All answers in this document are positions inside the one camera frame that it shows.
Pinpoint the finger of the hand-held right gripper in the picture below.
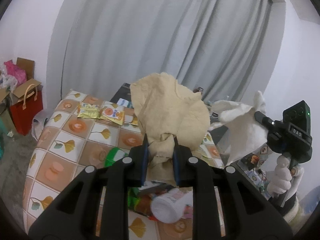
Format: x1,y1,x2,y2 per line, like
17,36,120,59
254,111,283,130

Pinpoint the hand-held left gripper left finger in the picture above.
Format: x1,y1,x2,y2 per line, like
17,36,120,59
29,134,150,240

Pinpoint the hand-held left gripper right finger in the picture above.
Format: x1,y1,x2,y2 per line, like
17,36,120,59
173,136,293,240

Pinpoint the white cloth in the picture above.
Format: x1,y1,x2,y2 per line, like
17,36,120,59
211,90,269,164

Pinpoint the beige cloth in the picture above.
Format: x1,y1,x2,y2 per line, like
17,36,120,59
129,72,210,183

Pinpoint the person's right hand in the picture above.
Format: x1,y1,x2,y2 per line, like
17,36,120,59
266,155,293,197

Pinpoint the green snack packet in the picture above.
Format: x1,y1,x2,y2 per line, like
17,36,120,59
104,147,130,168

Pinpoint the green and orange wrapper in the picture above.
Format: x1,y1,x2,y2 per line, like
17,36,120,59
127,187,152,214

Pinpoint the white plastic bottle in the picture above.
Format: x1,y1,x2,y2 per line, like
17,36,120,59
150,189,193,224

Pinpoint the pile of colourful wrappers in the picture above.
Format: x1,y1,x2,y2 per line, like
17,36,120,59
237,145,272,197

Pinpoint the orange snack packet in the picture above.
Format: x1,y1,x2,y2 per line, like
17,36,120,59
99,104,125,125

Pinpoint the blue and white packet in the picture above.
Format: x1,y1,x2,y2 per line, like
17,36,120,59
117,98,134,109

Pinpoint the black box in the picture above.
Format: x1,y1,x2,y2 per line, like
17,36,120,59
110,82,133,104

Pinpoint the ginkgo print tablecloth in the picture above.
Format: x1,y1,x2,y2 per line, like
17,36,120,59
22,89,225,240

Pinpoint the gold snack packet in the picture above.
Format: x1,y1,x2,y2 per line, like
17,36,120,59
76,102,100,118

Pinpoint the white plastic bag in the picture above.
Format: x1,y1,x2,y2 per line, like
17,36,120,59
32,112,51,141

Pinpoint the red gift bag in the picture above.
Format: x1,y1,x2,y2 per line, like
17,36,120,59
10,84,44,136

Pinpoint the grey curtain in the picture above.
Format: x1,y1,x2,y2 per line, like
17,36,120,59
46,0,287,105

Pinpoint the cardboard box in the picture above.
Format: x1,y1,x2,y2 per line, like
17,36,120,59
0,57,43,102

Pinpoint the pink plastic bag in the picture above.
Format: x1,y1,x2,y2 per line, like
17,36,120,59
4,60,27,83

